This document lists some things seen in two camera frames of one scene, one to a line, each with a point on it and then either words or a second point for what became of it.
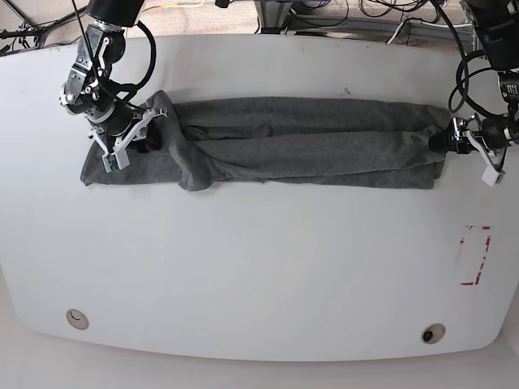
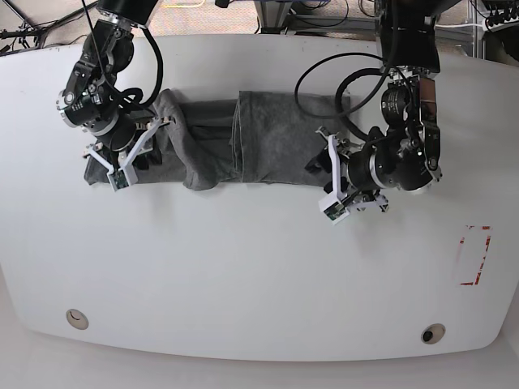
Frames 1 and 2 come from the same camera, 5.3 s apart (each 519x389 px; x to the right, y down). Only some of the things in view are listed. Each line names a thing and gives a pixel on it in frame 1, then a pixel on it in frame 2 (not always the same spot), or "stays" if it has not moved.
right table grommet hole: x=433 y=333 stays
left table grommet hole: x=77 y=319 stays
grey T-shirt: x=292 y=141 stays
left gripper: x=495 y=133 to x=362 y=192
